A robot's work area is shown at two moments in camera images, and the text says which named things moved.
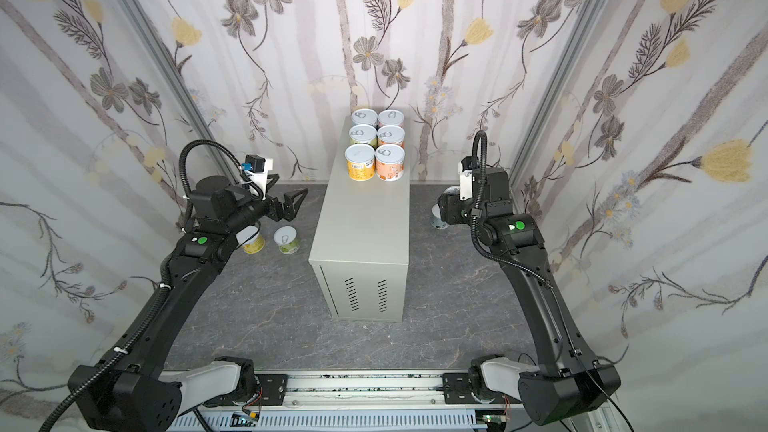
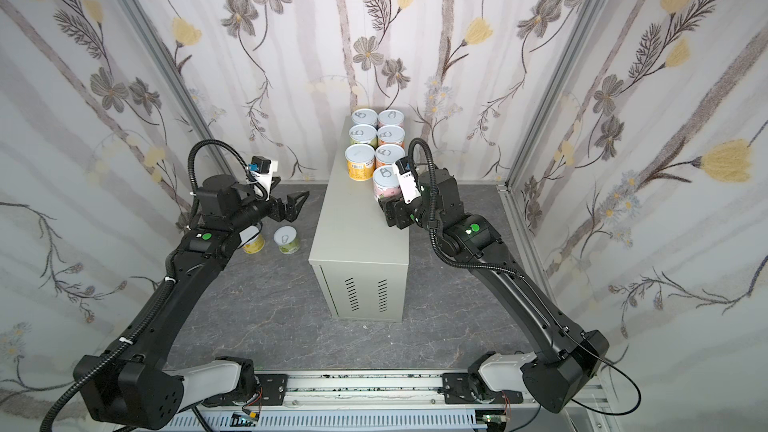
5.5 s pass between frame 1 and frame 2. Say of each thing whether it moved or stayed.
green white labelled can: stayed
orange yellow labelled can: stayed
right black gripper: moved
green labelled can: stayed
